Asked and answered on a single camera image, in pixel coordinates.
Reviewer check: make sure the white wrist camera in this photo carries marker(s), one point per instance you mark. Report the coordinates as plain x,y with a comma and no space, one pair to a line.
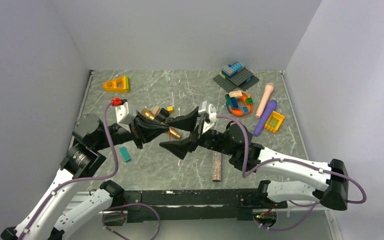
207,117
124,111

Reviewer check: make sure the pink toy microphone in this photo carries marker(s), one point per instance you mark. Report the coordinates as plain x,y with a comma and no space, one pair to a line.
268,89

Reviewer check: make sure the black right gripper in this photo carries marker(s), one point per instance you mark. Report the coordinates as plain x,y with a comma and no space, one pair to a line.
180,148

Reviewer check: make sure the purple toy microphone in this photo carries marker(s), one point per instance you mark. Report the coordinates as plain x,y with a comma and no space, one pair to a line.
270,107

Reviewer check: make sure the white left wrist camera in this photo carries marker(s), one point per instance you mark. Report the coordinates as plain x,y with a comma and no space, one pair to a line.
124,111

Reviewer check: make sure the black microphone stand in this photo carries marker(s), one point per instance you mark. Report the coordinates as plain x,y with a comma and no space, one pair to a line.
161,115

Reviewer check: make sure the gold microphone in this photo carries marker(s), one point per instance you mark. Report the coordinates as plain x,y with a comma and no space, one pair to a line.
148,114

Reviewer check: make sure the orange green triangular brick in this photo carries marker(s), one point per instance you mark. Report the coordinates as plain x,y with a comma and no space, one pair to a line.
118,85

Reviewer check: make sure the yellow small cube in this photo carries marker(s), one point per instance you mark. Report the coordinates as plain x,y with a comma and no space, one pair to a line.
170,109

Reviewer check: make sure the orange ring brick assembly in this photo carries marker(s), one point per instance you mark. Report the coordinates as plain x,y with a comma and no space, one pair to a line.
239,106

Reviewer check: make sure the beige small wooden block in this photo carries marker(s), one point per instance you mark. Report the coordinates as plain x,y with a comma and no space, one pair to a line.
155,110

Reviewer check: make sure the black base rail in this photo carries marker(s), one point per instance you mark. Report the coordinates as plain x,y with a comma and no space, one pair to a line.
190,204

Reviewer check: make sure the teal small block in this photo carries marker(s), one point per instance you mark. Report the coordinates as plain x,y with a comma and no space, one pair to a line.
125,154

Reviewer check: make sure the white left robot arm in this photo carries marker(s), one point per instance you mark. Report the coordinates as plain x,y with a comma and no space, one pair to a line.
47,220

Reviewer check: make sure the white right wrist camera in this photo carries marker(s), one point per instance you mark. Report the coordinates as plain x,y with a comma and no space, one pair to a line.
207,117

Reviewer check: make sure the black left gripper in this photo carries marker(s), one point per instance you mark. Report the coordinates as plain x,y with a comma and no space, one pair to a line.
143,129

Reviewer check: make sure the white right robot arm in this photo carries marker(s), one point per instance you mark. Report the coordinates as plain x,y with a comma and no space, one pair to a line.
325,183

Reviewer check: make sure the grey baseplate brick stack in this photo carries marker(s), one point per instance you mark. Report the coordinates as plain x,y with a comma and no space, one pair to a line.
234,76

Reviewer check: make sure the yellow orange window brick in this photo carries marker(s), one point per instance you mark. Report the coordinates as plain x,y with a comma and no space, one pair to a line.
274,122

